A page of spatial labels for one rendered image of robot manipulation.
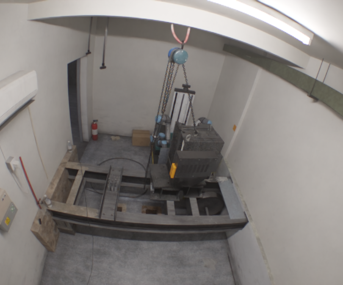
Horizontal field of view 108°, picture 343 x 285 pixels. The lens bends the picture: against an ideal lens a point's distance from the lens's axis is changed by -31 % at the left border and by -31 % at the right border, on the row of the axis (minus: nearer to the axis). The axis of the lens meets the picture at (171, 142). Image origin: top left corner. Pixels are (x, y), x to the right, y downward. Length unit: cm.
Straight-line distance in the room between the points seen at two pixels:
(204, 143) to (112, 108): 287
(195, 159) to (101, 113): 310
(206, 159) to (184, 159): 25
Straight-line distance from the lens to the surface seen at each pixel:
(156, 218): 232
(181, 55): 167
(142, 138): 430
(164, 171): 253
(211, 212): 325
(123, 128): 463
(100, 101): 441
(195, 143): 197
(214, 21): 166
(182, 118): 318
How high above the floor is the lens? 263
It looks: 34 degrees down
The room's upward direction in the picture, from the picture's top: 13 degrees clockwise
